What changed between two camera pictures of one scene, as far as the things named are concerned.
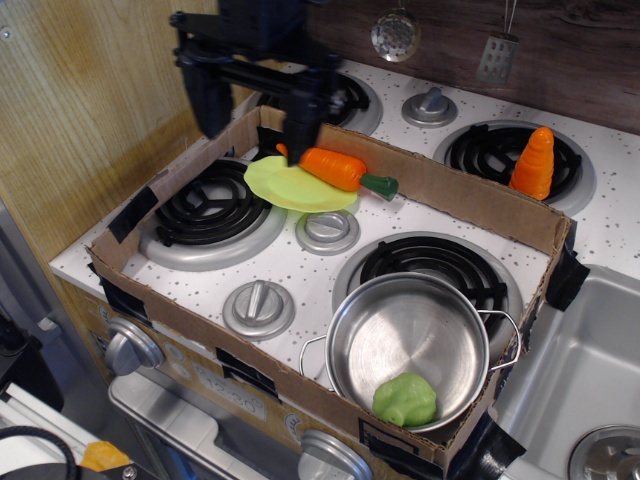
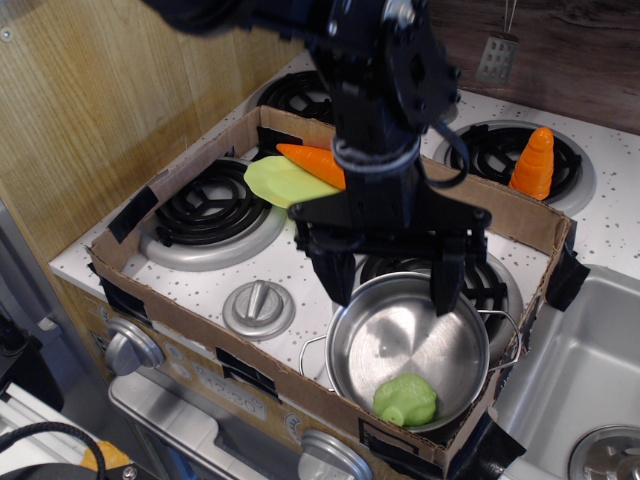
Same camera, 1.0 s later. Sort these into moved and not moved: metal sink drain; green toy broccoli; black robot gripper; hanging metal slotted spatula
Moved: black robot gripper
Not moved: green toy broccoli; metal sink drain; hanging metal slotted spatula
